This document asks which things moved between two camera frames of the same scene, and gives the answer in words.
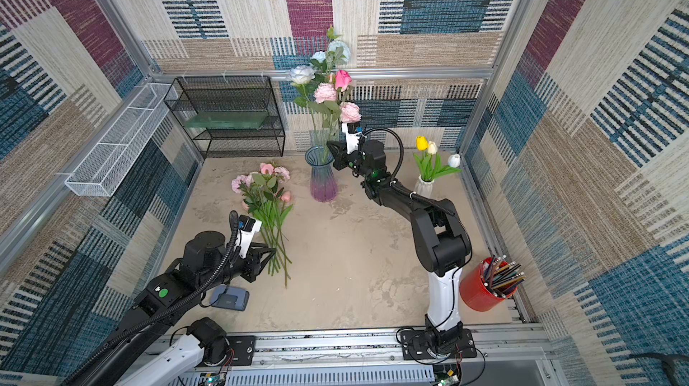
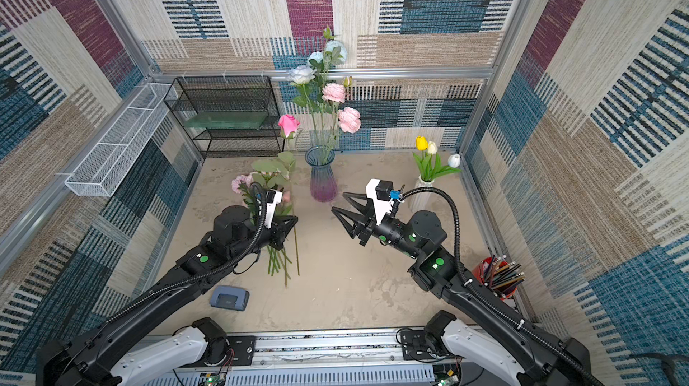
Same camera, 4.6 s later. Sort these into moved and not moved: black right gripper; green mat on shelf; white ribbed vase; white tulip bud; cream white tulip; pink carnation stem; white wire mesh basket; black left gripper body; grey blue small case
Moved: pink carnation stem; black right gripper; black left gripper body
Not moved: cream white tulip; white ribbed vase; green mat on shelf; grey blue small case; white wire mesh basket; white tulip bud
